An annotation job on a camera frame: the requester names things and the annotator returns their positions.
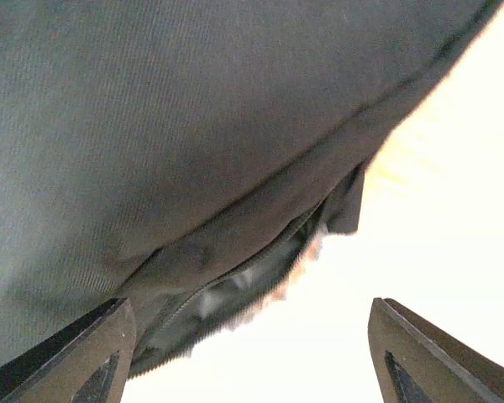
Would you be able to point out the black student bag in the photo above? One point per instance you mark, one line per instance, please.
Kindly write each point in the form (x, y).
(147, 148)

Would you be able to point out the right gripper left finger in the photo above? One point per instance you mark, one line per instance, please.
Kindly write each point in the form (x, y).
(87, 361)

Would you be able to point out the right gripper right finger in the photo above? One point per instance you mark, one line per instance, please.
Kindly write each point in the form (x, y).
(415, 361)

